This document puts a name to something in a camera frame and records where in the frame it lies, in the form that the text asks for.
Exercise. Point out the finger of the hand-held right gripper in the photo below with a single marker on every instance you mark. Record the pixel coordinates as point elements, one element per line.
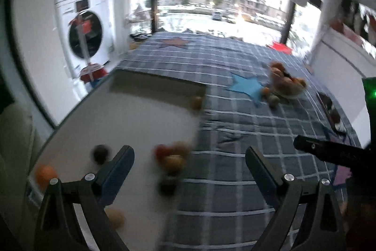
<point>323,149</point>

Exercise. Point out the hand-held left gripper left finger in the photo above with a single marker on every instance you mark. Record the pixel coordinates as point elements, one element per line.
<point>119,171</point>

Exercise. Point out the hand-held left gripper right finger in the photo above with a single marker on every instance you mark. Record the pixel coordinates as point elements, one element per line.
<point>261,177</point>

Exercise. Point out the dark plum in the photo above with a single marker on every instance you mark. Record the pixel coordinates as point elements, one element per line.
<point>100,153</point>

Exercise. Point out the yellow round fruit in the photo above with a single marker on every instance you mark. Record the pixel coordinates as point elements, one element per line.
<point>116,217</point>

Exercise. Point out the red round fruit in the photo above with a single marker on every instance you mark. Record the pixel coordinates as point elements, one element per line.
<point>160,151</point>

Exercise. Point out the white rectangular tray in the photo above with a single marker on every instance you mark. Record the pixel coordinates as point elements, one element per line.
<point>132,121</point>

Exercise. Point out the cluster of mixed fruit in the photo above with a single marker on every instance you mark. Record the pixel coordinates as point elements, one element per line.
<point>174,163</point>

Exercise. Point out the green-brown round fruit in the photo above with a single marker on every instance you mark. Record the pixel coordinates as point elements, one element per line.
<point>179,148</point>

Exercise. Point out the orange round fruit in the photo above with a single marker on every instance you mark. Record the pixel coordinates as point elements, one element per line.
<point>45,176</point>

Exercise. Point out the black smartphone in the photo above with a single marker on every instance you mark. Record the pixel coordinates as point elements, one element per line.
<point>329,109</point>

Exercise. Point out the white cabinet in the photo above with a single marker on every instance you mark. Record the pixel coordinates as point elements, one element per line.
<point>337,68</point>

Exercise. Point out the grey checked star-print tablecloth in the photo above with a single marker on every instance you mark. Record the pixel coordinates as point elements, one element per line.
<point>235,127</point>

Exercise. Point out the brown round fruit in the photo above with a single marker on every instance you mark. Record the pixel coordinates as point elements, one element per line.
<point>274,100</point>

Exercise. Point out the clear glass bowl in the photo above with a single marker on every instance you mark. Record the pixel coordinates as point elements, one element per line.
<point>286,87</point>

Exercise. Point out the person's dark clothing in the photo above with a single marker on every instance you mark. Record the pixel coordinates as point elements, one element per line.
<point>362,215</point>

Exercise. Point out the small orange kumquat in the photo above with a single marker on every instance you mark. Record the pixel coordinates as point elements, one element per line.
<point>266,91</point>

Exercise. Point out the pink basin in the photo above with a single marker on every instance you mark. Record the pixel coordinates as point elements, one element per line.
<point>348,31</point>

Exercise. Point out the hanging laundry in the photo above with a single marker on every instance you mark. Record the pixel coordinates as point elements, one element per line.
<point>358,12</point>

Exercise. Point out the small tan round fruit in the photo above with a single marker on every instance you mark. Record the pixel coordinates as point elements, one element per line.
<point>196,102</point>

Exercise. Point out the beige cushion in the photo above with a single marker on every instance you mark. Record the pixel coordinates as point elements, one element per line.
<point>14,139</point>

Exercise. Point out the red mop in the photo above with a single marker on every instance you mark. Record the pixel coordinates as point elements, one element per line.
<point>88,62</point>

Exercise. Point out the white washing machine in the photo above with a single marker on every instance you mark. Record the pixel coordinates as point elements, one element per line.
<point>88,36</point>

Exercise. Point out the cluttered small stand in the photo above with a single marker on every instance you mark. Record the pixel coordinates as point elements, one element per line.
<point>140,21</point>

